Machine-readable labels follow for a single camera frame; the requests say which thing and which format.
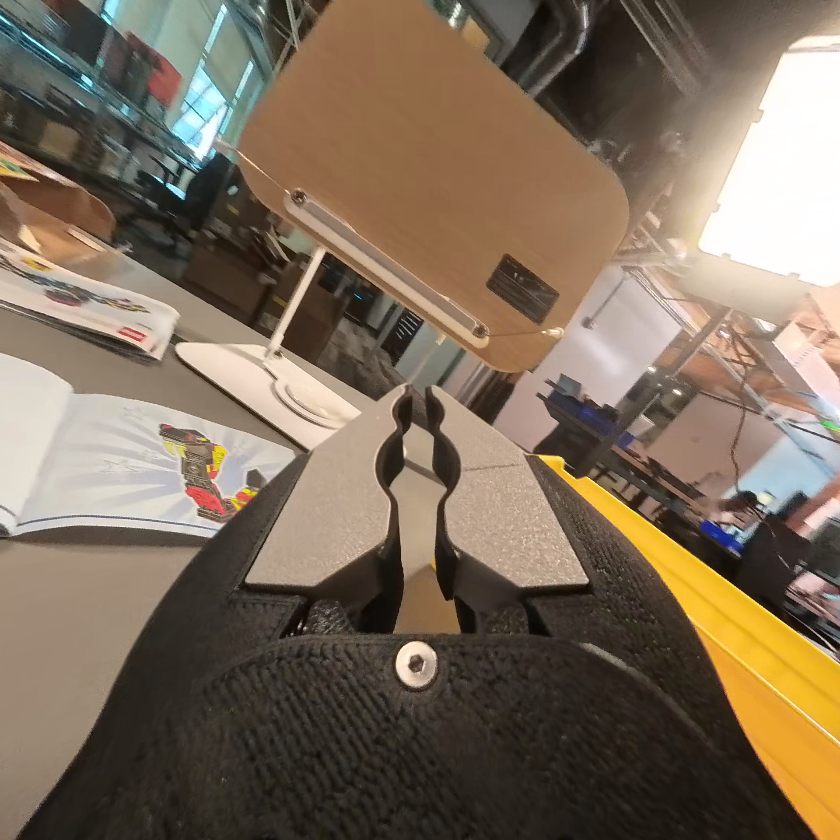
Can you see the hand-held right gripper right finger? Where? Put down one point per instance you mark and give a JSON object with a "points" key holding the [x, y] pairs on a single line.
{"points": [[512, 525]]}

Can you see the open instruction booklet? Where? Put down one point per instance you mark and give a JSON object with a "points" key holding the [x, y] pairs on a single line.
{"points": [[98, 459]]}

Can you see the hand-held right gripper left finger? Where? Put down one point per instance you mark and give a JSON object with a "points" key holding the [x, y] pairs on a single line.
{"points": [[321, 525]]}

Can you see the studio light panel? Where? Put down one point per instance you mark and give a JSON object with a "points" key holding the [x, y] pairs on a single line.
{"points": [[774, 164]]}

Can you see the open cardboard box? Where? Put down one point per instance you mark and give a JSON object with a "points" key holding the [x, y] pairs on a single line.
{"points": [[59, 203]]}

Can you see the yellow plastic bin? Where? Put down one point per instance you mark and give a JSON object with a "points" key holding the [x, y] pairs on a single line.
{"points": [[754, 623]]}

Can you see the closed instruction booklet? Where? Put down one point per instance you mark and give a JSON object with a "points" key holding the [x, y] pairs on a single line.
{"points": [[79, 302]]}

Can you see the red tool case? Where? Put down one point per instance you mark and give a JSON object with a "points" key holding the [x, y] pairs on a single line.
{"points": [[138, 52], [165, 79]]}

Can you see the wooden book stand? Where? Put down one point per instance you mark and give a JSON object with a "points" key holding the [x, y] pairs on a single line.
{"points": [[426, 164]]}

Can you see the rack of blue bins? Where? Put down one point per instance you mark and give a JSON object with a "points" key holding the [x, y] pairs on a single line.
{"points": [[594, 417]]}

